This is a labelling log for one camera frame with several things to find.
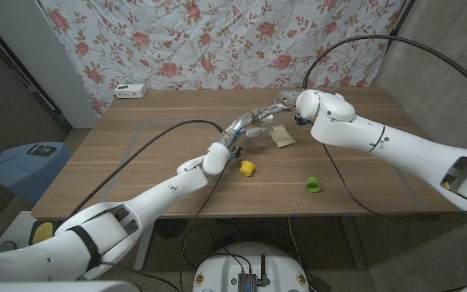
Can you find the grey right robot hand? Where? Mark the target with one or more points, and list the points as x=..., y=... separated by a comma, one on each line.
x=280, y=103

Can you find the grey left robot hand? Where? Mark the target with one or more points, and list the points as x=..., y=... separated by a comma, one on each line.
x=243, y=121

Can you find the clear white-capped medicine bottle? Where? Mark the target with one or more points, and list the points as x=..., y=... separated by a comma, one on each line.
x=268, y=121

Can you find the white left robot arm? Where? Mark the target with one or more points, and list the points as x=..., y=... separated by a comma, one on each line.
x=136, y=211

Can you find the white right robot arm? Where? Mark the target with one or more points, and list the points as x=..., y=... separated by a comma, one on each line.
x=399, y=142

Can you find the yellow sponge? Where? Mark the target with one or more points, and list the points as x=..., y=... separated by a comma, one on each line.
x=284, y=138

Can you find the yellow plastic cup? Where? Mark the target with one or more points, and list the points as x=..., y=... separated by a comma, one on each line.
x=247, y=168

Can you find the green plastic cup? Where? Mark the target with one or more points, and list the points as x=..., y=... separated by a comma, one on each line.
x=313, y=185

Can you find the floral backdrop cloth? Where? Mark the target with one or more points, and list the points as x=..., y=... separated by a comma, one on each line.
x=217, y=40

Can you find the white power strip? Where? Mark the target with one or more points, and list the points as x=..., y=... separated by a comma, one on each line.
x=130, y=91

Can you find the black round floor base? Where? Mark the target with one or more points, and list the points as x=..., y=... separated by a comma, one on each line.
x=170, y=228

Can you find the black backdrop stand pole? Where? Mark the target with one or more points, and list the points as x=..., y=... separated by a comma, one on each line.
x=397, y=22

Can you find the white robot torso base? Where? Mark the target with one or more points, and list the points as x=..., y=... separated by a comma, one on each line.
x=225, y=267

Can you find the grey table leg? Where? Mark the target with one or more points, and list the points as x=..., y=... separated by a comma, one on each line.
x=355, y=247

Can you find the white table leg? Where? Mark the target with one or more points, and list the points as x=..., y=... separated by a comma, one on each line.
x=144, y=251

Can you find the black phone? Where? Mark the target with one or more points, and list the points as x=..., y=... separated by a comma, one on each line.
x=41, y=150

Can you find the blue plastic stool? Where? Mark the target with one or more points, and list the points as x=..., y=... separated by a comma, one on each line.
x=26, y=174

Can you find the black pedal with yellow pads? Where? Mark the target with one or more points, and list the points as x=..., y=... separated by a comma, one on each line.
x=41, y=232

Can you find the white robot chest edge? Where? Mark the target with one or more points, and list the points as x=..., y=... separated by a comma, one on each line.
x=55, y=287

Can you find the white wall panel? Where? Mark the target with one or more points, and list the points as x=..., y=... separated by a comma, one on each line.
x=43, y=52

